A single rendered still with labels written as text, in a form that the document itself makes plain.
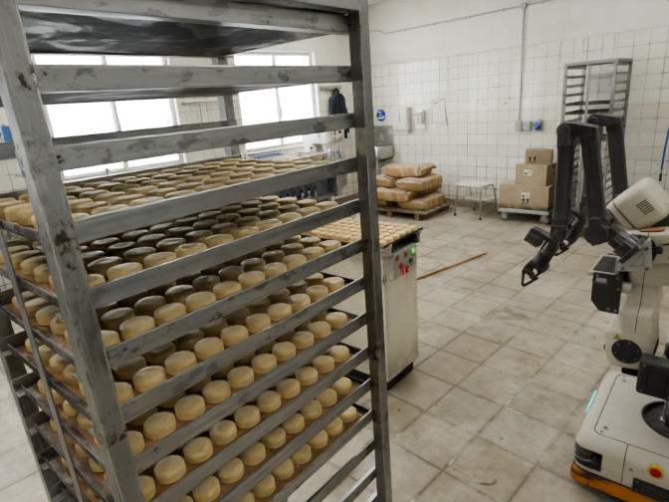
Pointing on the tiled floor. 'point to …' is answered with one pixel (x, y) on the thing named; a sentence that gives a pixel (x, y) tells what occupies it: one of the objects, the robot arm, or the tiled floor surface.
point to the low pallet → (415, 210)
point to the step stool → (477, 194)
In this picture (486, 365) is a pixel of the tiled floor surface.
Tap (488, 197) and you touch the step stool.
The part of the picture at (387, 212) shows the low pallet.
